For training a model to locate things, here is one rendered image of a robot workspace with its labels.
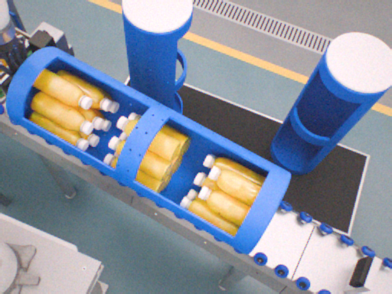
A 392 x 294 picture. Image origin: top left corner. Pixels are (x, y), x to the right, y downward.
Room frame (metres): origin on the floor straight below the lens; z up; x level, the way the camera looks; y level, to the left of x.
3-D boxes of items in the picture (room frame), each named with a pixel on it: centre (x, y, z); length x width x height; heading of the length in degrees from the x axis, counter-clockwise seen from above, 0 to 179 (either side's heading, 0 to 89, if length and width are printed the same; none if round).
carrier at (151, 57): (1.18, 0.24, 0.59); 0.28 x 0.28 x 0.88
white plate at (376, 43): (1.08, -0.59, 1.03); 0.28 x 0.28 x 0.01
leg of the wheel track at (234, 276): (0.31, -0.29, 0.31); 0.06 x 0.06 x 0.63; 70
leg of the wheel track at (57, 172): (0.65, 0.63, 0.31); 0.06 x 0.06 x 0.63; 70
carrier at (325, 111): (1.08, -0.59, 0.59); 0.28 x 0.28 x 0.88
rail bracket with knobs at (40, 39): (0.94, 0.64, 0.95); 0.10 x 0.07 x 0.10; 160
